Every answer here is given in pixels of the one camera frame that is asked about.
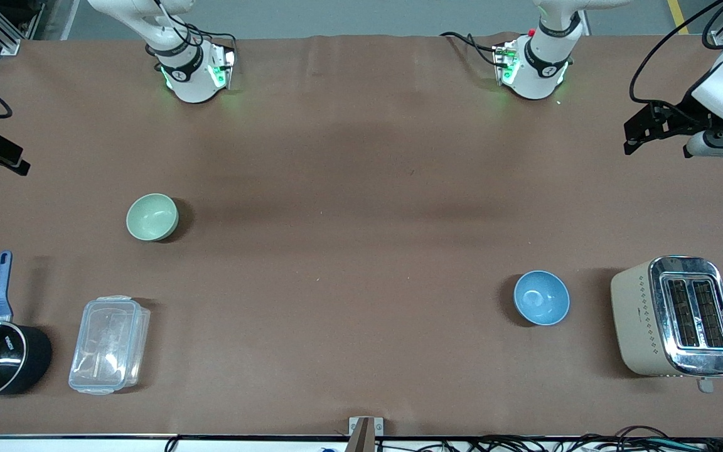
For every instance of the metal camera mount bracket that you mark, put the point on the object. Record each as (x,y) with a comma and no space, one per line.
(366,433)

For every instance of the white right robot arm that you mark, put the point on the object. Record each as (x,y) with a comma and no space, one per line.
(192,81)

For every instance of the pale green bowl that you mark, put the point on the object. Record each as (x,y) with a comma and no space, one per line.
(152,216)

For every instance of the cream and chrome toaster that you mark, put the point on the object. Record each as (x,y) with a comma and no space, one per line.
(675,314)

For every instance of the clear plastic food container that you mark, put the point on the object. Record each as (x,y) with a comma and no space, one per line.
(109,344)

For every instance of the brown table cover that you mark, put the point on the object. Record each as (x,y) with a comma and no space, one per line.
(361,251)

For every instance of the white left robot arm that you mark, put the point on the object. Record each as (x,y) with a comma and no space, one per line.
(540,69)

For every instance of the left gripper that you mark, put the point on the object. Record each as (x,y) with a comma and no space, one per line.
(683,116)

